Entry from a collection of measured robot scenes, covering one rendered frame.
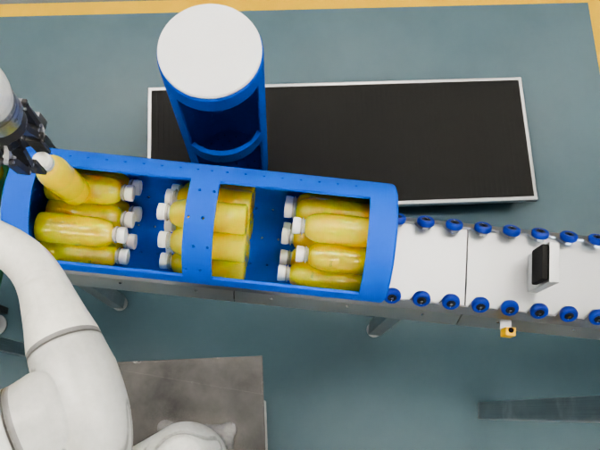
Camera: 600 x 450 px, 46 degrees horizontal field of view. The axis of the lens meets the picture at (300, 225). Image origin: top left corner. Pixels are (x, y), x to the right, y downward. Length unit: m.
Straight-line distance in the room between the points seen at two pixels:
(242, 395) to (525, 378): 1.44
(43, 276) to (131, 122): 2.06
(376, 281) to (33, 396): 0.88
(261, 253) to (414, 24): 1.68
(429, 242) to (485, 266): 0.16
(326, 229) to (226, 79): 0.53
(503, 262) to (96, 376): 1.26
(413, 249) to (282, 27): 1.55
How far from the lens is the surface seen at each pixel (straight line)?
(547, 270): 1.81
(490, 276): 1.92
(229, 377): 1.73
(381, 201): 1.60
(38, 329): 0.98
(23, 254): 1.04
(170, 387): 1.74
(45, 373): 0.95
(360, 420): 2.75
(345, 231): 1.60
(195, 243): 1.58
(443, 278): 1.89
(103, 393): 0.93
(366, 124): 2.83
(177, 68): 1.93
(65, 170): 1.59
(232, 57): 1.93
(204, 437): 1.48
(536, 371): 2.91
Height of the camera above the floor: 2.74
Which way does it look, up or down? 75 degrees down
